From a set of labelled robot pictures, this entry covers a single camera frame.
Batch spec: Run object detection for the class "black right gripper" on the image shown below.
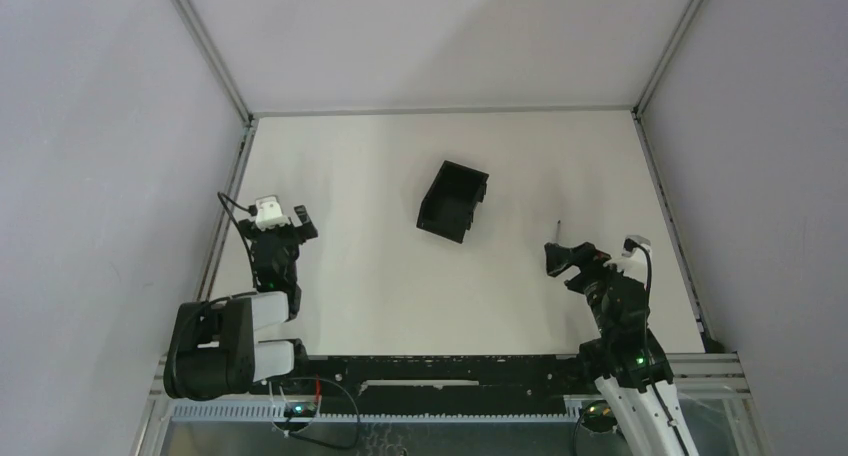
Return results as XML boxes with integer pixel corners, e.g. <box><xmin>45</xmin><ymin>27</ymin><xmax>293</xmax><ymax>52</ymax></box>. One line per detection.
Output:
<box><xmin>545</xmin><ymin>240</ymin><xmax>634</xmax><ymax>339</ymax></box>

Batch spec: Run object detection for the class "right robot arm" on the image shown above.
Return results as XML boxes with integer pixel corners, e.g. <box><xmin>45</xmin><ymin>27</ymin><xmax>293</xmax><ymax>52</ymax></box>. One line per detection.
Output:
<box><xmin>544</xmin><ymin>236</ymin><xmax>698</xmax><ymax>455</ymax></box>

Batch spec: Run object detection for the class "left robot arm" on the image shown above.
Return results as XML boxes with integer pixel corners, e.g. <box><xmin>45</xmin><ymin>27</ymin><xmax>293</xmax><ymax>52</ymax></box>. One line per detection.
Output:
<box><xmin>163</xmin><ymin>199</ymin><xmax>318</xmax><ymax>401</ymax></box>

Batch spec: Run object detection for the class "black plastic bin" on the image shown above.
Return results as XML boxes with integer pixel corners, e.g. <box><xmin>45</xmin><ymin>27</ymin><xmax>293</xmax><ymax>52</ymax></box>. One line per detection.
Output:
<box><xmin>416</xmin><ymin>160</ymin><xmax>489</xmax><ymax>244</ymax></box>

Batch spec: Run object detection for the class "small electronics board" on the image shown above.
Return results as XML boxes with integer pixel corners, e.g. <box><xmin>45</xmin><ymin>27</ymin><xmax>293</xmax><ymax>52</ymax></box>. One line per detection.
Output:
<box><xmin>283</xmin><ymin>402</ymin><xmax>317</xmax><ymax>420</ymax></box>

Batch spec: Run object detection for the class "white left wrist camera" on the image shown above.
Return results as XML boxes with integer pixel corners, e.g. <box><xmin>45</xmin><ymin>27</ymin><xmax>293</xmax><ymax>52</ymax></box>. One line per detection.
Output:
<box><xmin>254</xmin><ymin>195</ymin><xmax>291</xmax><ymax>231</ymax></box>

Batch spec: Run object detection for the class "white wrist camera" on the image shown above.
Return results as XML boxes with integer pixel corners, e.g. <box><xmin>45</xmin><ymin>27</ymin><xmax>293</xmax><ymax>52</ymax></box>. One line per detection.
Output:
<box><xmin>254</xmin><ymin>195</ymin><xmax>291</xmax><ymax>231</ymax></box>
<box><xmin>604</xmin><ymin>235</ymin><xmax>652</xmax><ymax>272</ymax></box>

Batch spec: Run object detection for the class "black left camera cable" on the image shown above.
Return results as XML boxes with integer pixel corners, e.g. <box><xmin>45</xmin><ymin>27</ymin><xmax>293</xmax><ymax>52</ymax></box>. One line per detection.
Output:
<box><xmin>217</xmin><ymin>191</ymin><xmax>261</xmax><ymax>291</ymax></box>

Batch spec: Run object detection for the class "black camera cable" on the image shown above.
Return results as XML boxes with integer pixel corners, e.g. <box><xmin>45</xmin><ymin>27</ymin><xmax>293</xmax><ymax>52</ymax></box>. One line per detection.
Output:
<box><xmin>622</xmin><ymin>239</ymin><xmax>692</xmax><ymax>456</ymax></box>
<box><xmin>217</xmin><ymin>191</ymin><xmax>261</xmax><ymax>291</ymax></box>

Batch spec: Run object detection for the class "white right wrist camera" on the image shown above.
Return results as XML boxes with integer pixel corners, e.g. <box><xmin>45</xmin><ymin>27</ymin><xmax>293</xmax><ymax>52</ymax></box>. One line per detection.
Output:
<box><xmin>604</xmin><ymin>235</ymin><xmax>652</xmax><ymax>272</ymax></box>

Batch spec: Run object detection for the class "black right camera cable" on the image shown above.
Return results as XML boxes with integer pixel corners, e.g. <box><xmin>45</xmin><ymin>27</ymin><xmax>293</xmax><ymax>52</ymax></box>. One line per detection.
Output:
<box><xmin>622</xmin><ymin>239</ymin><xmax>692</xmax><ymax>456</ymax></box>

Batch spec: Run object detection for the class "black mounting rail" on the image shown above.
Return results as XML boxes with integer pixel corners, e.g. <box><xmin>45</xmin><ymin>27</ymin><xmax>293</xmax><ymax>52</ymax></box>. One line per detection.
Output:
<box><xmin>250</xmin><ymin>355</ymin><xmax>597</xmax><ymax>417</ymax></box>

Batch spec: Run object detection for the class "aluminium table frame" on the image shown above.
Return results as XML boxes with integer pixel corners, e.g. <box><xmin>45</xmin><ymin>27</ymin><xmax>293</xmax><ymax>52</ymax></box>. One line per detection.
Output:
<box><xmin>134</xmin><ymin>0</ymin><xmax>771</xmax><ymax>455</ymax></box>

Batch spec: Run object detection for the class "black loop cable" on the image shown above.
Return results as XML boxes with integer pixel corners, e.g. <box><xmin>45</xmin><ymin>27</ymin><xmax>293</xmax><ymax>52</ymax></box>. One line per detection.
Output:
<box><xmin>268</xmin><ymin>376</ymin><xmax>363</xmax><ymax>452</ymax></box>

